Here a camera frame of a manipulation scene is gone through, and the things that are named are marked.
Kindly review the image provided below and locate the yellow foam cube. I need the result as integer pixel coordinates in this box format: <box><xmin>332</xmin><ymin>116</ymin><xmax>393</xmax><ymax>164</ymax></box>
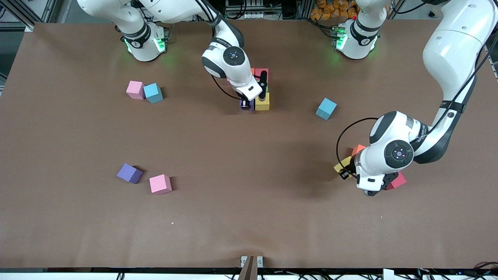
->
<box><xmin>334</xmin><ymin>157</ymin><xmax>354</xmax><ymax>177</ymax></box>
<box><xmin>255</xmin><ymin>92</ymin><xmax>270</xmax><ymax>111</ymax></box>

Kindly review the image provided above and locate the pink foam cube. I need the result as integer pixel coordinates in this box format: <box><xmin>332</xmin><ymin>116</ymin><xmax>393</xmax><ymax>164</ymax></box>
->
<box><xmin>126</xmin><ymin>80</ymin><xmax>146</xmax><ymax>100</ymax></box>
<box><xmin>149</xmin><ymin>174</ymin><xmax>173</xmax><ymax>195</ymax></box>

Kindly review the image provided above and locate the blue foam cube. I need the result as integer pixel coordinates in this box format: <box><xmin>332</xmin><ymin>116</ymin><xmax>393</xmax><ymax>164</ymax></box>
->
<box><xmin>315</xmin><ymin>97</ymin><xmax>338</xmax><ymax>121</ymax></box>
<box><xmin>143</xmin><ymin>82</ymin><xmax>164</xmax><ymax>104</ymax></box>

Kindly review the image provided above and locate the white electrical device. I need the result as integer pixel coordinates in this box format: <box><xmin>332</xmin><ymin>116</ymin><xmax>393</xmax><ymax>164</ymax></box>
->
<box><xmin>226</xmin><ymin>0</ymin><xmax>273</xmax><ymax>20</ymax></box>

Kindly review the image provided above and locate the brown paper table cover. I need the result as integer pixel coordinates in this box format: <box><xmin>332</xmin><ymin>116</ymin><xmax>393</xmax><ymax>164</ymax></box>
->
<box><xmin>0</xmin><ymin>19</ymin><xmax>498</xmax><ymax>269</ymax></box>

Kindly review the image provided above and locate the orange snack bag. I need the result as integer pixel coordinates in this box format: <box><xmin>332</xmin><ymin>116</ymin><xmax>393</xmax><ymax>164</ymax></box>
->
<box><xmin>310</xmin><ymin>0</ymin><xmax>358</xmax><ymax>21</ymax></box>

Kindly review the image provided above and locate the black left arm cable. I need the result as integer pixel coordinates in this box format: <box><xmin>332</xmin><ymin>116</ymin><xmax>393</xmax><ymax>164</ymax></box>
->
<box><xmin>336</xmin><ymin>0</ymin><xmax>498</xmax><ymax>172</ymax></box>

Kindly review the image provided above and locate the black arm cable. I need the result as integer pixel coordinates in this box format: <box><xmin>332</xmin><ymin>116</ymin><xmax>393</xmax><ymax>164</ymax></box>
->
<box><xmin>195</xmin><ymin>0</ymin><xmax>240</xmax><ymax>100</ymax></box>
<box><xmin>336</xmin><ymin>0</ymin><xmax>498</xmax><ymax>172</ymax></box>

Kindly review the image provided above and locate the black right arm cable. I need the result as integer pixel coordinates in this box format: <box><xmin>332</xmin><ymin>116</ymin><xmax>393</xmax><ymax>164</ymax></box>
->
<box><xmin>195</xmin><ymin>0</ymin><xmax>240</xmax><ymax>100</ymax></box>

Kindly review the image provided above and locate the small metal bracket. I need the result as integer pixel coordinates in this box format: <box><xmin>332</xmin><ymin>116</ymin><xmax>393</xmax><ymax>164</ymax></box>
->
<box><xmin>240</xmin><ymin>255</ymin><xmax>263</xmax><ymax>268</ymax></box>

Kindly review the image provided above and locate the brown post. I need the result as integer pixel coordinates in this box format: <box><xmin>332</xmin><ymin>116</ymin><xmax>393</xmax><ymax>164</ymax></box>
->
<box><xmin>238</xmin><ymin>255</ymin><xmax>258</xmax><ymax>280</ymax></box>

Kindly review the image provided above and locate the aluminium table side rail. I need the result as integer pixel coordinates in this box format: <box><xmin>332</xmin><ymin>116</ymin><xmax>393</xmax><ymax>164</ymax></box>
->
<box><xmin>484</xmin><ymin>43</ymin><xmax>498</xmax><ymax>81</ymax></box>

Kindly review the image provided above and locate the aluminium frame profile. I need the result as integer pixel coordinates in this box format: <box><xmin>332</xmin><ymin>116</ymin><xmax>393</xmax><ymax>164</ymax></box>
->
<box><xmin>0</xmin><ymin>0</ymin><xmax>35</xmax><ymax>32</ymax></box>

